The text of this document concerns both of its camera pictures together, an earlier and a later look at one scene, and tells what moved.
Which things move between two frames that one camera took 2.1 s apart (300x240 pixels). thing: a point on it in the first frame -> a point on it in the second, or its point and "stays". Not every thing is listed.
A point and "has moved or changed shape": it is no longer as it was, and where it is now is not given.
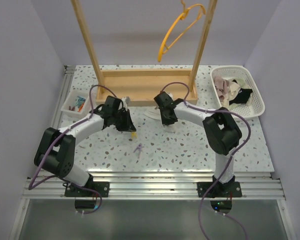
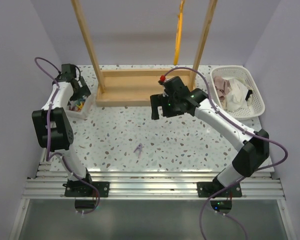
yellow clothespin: (134, 133) -> (81, 106)
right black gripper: (165, 121) -> (160, 99)
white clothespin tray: (77, 103) stays
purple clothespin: (139, 148) stays
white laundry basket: (236, 91) stays
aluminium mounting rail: (145, 185) stays
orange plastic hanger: (163, 48) has moved or changed shape
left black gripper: (128, 126) -> (83, 90)
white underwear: (155, 113) -> (236, 97)
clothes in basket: (233, 91) stays
